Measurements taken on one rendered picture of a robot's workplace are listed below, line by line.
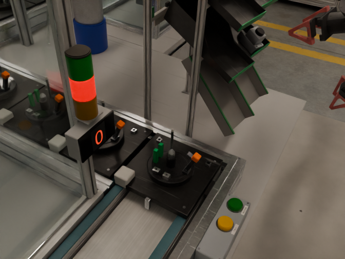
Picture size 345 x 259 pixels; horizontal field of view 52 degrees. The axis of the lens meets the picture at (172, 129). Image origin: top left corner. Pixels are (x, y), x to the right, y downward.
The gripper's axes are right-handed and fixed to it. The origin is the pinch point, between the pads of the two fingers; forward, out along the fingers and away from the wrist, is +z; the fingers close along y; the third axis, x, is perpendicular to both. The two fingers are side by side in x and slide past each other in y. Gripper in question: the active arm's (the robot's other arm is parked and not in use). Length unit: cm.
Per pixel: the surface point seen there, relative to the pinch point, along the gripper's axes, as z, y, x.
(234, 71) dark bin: 13.6, 16.3, 6.7
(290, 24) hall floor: 152, -294, 80
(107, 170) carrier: 36, 56, 20
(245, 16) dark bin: 7.5, 14.1, -8.5
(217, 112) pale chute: 19.7, 21.6, 18.3
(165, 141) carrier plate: 33, 35, 23
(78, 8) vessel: 99, 4, -20
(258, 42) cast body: 13.3, 1.2, 3.4
